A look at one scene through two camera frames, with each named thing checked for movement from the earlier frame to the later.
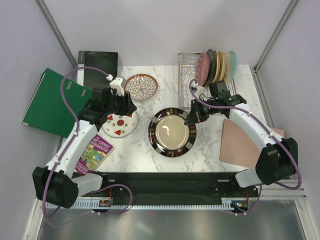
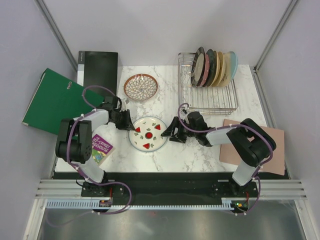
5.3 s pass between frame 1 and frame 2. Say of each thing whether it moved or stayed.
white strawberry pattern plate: moved
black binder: stayed
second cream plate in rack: stayed
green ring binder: stayed
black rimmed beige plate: moved
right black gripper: moved
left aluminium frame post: stayed
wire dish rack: stayed
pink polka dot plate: stayed
